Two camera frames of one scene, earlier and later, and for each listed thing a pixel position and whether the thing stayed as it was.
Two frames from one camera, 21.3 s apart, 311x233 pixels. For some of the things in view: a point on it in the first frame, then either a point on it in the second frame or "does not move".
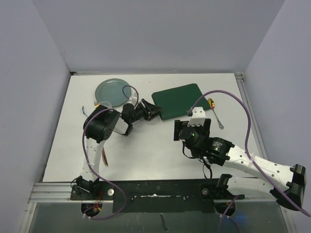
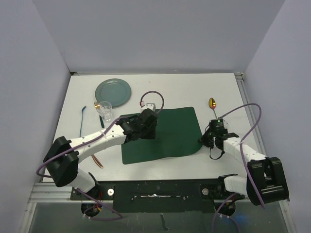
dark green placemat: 177,102 to 178,133
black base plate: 157,196 does not move
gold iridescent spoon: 212,105 does not move
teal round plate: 111,90 does not move
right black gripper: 204,128 to 203,139
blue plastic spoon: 83,111 to 82,108
